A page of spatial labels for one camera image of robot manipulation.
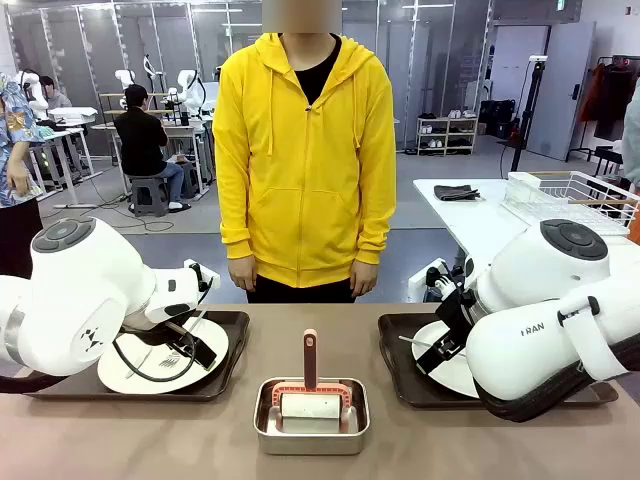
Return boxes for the metal rectangular container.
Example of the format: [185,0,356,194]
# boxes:
[253,377,371,456]

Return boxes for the white shoe rack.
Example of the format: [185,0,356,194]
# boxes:
[416,115,479,156]

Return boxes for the black luggage bags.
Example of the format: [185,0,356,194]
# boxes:
[479,98,517,139]

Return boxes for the left forearm in yellow sleeve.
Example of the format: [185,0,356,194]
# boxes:
[355,189,397,266]

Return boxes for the grey door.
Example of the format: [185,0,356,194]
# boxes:
[527,22,596,162]

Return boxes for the person's left hand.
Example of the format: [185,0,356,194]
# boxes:
[349,260,377,297]

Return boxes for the clothes rack with garments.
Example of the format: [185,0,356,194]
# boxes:
[579,54,640,161]

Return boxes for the person in yellow hoodie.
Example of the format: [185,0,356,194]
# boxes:
[212,0,399,305]

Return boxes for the patterned shirt person's hand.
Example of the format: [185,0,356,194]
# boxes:
[7,164,31,194]

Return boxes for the person's right hand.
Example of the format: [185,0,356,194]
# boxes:
[228,255,257,292]

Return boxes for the white round plate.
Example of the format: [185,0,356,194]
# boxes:
[97,315,230,395]
[411,319,481,400]

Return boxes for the brown tray with handles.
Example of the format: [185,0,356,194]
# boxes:
[377,312,620,410]
[22,309,251,403]

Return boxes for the seated person in black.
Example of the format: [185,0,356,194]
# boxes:
[113,83,192,211]

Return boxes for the folded grey cloth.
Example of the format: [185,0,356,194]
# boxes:
[433,184,482,202]

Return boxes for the pink lint roller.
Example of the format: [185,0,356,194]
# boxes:
[270,328,353,434]

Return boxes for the silver table knife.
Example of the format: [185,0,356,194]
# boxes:
[123,348,154,380]

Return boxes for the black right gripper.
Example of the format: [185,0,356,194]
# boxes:
[414,292,476,374]

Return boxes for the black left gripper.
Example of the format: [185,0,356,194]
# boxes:
[166,321,219,372]

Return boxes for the black tripod stand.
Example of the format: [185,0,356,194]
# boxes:
[509,55,549,174]

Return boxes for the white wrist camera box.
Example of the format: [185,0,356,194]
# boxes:
[144,298,200,325]

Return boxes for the person in patterned shirt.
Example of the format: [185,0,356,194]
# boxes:
[0,72,45,281]

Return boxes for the black corrugated cable hose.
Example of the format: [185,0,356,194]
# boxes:
[472,369,609,424]
[0,373,69,395]

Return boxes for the grey plastic stool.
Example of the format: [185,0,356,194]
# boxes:
[128,175,169,217]

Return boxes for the white wire dish rack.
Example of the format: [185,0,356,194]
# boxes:
[502,170,640,237]

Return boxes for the white side table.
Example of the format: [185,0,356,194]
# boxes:
[407,177,640,304]

